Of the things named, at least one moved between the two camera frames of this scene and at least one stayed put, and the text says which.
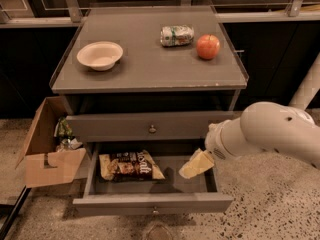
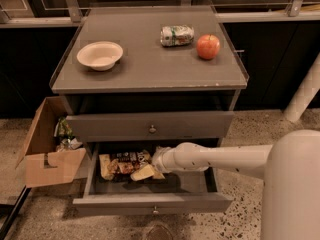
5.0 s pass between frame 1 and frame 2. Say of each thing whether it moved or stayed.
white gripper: moved
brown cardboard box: stayed
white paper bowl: stayed
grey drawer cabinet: stayed
